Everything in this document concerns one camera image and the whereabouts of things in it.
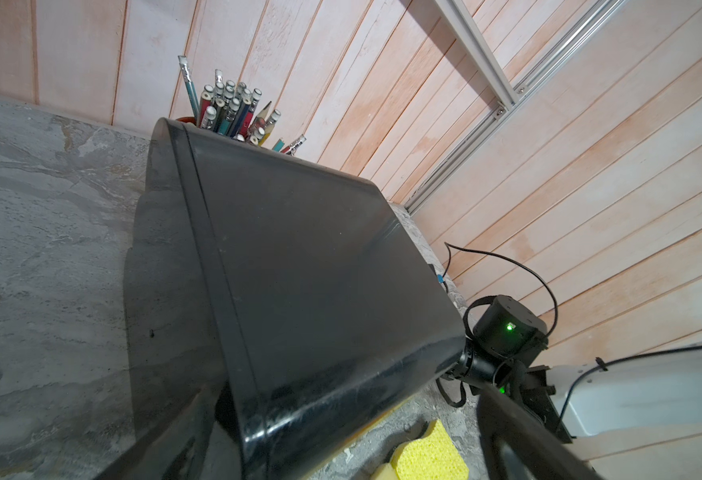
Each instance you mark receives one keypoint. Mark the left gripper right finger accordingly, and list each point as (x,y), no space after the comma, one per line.
(515,446)

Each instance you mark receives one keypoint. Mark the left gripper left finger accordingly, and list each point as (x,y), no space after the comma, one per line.
(191,443)

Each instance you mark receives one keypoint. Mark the yellow sponge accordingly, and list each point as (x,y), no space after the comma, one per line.
(433,456)

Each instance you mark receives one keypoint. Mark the black drawer cabinet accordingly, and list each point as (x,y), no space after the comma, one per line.
(293,285)

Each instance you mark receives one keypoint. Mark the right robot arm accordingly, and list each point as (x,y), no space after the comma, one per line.
(650,389)

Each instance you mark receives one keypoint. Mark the red pencil cup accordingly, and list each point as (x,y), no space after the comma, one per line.
(188,120)

